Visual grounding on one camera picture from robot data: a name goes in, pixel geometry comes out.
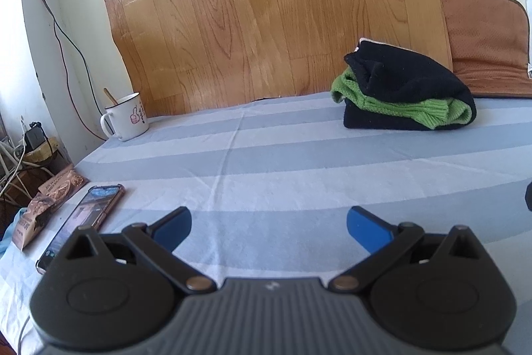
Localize navy and green sweater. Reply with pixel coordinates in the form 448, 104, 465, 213
331, 38, 477, 131

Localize smartphone in brown case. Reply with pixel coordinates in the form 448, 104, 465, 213
35, 184, 125, 275

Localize brown snack bag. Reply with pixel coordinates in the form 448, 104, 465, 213
12, 165, 88, 251

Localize brown mesh seat cushion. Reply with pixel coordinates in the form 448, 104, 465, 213
441, 0, 531, 98

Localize black power adapter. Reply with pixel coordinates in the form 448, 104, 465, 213
24, 122, 49, 151

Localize white enamel mug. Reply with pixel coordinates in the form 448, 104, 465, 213
100, 93, 149, 141

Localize blue striped bed sheet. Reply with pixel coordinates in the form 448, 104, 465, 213
0, 90, 532, 355

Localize wooden stick in mug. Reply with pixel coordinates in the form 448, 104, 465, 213
103, 88, 118, 105

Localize wooden headboard panel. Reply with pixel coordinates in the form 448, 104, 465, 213
105, 0, 452, 116

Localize black wall cable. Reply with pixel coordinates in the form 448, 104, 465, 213
22, 0, 109, 142

